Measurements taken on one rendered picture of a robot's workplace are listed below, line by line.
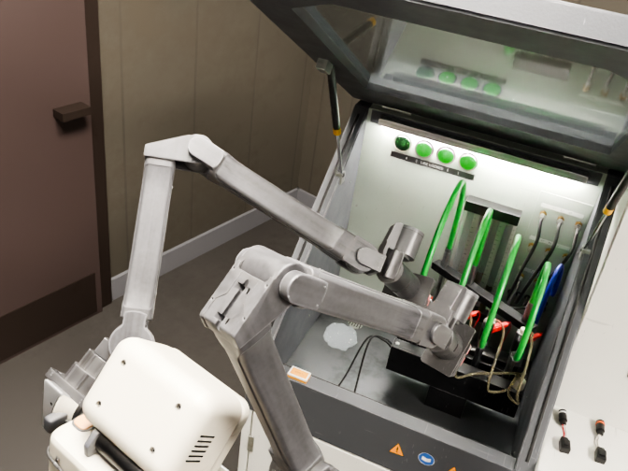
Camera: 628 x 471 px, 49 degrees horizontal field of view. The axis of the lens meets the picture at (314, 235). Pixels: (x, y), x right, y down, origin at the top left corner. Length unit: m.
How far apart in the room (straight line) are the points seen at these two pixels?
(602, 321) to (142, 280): 1.02
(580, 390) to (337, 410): 0.57
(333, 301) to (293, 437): 0.21
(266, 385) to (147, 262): 0.46
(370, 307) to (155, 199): 0.50
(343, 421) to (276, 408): 0.75
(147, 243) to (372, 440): 0.75
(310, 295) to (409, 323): 0.28
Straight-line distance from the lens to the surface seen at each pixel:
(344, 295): 0.96
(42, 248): 2.95
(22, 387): 3.04
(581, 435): 1.75
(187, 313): 3.31
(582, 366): 1.74
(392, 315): 1.07
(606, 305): 1.68
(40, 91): 2.66
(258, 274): 0.86
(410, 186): 1.91
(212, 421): 1.05
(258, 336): 0.86
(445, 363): 1.33
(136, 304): 1.29
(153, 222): 1.31
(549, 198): 1.84
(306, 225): 1.33
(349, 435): 1.72
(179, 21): 3.05
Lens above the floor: 2.14
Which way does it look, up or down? 33 degrees down
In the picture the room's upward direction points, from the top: 8 degrees clockwise
